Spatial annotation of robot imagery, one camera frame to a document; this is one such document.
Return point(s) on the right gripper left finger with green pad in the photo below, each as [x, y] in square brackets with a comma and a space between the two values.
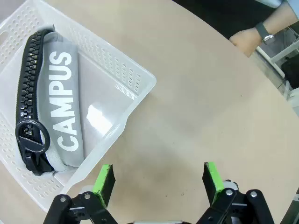
[104, 184]

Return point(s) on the black wristwatch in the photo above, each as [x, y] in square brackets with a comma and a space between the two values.
[265, 33]
[63, 93]

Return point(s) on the person's left forearm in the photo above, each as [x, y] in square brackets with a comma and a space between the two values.
[278, 18]

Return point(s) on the person in light blue sweater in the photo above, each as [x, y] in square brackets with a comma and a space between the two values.
[222, 14]

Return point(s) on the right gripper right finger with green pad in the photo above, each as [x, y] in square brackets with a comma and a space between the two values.
[213, 179]

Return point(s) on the person's left hand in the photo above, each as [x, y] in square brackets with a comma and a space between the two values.
[245, 40]

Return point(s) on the white perforated plastic basket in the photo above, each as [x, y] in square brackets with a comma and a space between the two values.
[109, 63]

